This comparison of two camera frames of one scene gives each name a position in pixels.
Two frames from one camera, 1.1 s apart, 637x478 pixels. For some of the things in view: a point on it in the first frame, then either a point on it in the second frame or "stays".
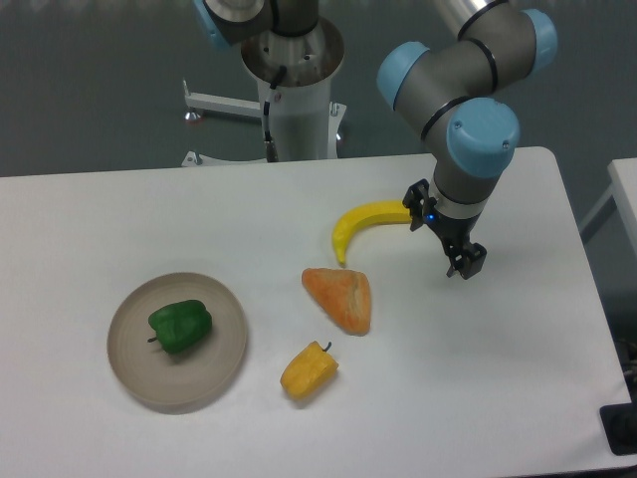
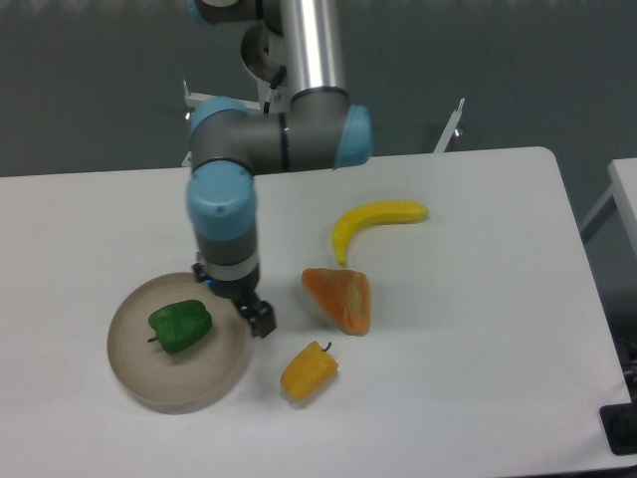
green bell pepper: (180, 327) stays
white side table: (623, 187) stays
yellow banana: (366, 214) stays
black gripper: (468, 258) -> (259, 313)
